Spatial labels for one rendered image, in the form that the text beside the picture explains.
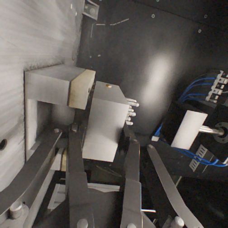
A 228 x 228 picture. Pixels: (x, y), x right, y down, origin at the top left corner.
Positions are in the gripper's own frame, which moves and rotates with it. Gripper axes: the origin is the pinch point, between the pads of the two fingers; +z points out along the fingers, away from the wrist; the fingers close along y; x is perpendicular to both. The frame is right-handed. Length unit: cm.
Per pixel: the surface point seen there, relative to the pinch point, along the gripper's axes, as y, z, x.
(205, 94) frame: 33.1, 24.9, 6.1
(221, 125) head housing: 28.1, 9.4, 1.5
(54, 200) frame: -7.3, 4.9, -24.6
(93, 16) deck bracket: -7.6, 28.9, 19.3
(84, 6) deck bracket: -9.9, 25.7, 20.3
